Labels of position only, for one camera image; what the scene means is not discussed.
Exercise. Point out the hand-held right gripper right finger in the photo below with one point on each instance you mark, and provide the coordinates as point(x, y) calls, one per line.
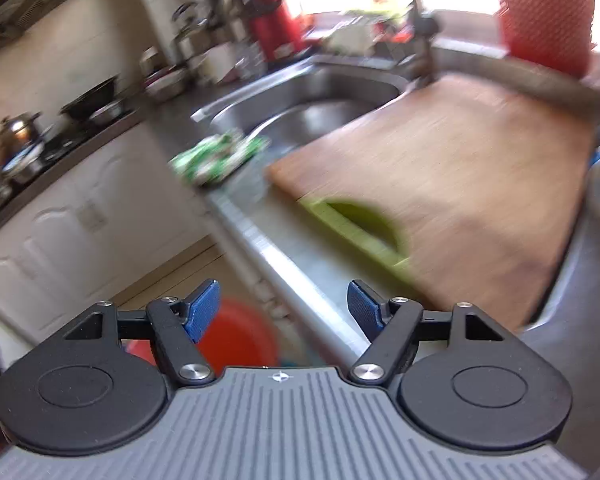
point(365, 305)

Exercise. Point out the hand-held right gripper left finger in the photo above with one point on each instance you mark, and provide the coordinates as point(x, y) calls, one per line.
point(202, 307)

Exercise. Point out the orange plastic bucket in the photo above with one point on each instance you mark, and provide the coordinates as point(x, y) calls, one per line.
point(240, 335)

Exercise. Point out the green white knitted cloth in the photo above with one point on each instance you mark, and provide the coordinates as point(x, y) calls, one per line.
point(210, 157)

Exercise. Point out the white stove cabinet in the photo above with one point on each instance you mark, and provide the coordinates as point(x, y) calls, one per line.
point(80, 220)

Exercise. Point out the stainless steel sink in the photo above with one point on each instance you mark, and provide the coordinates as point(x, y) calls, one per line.
point(320, 110)

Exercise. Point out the small steel bowl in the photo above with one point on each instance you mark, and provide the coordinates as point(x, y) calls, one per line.
point(107, 112)

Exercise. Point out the large steel bowl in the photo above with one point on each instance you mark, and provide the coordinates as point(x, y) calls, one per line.
point(165, 85)

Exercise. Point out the steel basin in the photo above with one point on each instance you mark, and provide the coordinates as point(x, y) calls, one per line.
point(25, 165)

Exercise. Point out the black wok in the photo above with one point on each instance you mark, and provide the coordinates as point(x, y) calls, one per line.
point(92, 97)

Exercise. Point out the steel pot with lid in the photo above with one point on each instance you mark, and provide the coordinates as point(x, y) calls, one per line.
point(17, 132)

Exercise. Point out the metal faucet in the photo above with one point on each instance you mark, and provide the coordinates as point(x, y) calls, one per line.
point(422, 35)

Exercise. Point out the red thermos pot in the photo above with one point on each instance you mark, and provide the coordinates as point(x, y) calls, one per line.
point(272, 20)

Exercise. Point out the grey range hood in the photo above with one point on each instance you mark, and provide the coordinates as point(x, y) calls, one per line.
point(5, 30)

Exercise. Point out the red plastic basket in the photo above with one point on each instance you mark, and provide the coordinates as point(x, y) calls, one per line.
point(545, 10)

